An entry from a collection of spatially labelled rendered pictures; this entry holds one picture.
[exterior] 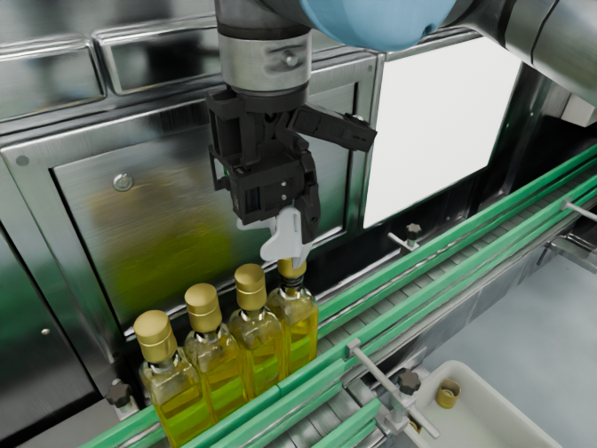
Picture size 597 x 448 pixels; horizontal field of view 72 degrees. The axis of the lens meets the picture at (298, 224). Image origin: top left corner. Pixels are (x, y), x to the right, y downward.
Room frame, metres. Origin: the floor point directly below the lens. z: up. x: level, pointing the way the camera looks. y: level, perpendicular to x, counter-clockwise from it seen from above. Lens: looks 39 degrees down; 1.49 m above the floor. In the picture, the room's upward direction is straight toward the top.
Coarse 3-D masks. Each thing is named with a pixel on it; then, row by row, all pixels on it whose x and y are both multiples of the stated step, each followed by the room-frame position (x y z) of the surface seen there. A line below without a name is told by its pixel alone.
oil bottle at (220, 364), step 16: (192, 336) 0.29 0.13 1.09; (224, 336) 0.29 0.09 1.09; (192, 352) 0.28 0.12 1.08; (208, 352) 0.27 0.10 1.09; (224, 352) 0.28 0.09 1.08; (240, 352) 0.29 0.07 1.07; (208, 368) 0.26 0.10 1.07; (224, 368) 0.27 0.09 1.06; (240, 368) 0.28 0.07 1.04; (208, 384) 0.26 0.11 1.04; (224, 384) 0.27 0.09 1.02; (240, 384) 0.28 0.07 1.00; (208, 400) 0.26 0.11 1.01; (224, 400) 0.27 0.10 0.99; (240, 400) 0.28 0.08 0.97; (224, 416) 0.26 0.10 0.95
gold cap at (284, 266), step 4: (280, 260) 0.35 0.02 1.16; (284, 260) 0.35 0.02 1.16; (288, 260) 0.35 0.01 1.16; (280, 264) 0.35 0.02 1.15; (284, 264) 0.35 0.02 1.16; (288, 264) 0.34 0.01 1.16; (304, 264) 0.35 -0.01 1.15; (280, 268) 0.35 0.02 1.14; (284, 268) 0.35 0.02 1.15; (288, 268) 0.35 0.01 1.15; (292, 268) 0.34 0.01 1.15; (300, 268) 0.35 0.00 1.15; (304, 268) 0.35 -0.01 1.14; (280, 272) 0.35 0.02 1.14; (284, 272) 0.35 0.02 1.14; (288, 272) 0.35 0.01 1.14; (292, 272) 0.34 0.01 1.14; (296, 272) 0.35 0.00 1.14; (300, 272) 0.35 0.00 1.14; (304, 272) 0.35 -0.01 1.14; (288, 276) 0.34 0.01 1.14; (292, 276) 0.34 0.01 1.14; (296, 276) 0.34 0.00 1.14
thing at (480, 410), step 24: (432, 384) 0.38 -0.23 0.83; (480, 384) 0.38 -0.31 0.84; (432, 408) 0.37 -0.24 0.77; (456, 408) 0.37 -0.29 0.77; (480, 408) 0.36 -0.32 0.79; (504, 408) 0.34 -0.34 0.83; (408, 432) 0.30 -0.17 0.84; (456, 432) 0.33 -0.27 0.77; (480, 432) 0.33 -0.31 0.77; (504, 432) 0.32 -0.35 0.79; (528, 432) 0.30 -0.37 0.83
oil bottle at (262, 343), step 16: (240, 320) 0.32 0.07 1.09; (272, 320) 0.32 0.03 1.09; (240, 336) 0.30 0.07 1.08; (256, 336) 0.30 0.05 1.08; (272, 336) 0.31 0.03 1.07; (256, 352) 0.29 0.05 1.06; (272, 352) 0.31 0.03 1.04; (256, 368) 0.29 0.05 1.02; (272, 368) 0.31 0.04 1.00; (256, 384) 0.29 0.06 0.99; (272, 384) 0.30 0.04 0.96
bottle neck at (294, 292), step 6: (282, 276) 0.35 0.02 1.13; (300, 276) 0.35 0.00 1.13; (282, 282) 0.35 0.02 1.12; (288, 282) 0.35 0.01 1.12; (294, 282) 0.35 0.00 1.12; (300, 282) 0.35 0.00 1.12; (282, 288) 0.35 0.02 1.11; (288, 288) 0.35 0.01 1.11; (294, 288) 0.35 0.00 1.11; (300, 288) 0.35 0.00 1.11; (282, 294) 0.35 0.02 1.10; (288, 294) 0.35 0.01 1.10; (294, 294) 0.35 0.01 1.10; (300, 294) 0.35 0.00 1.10
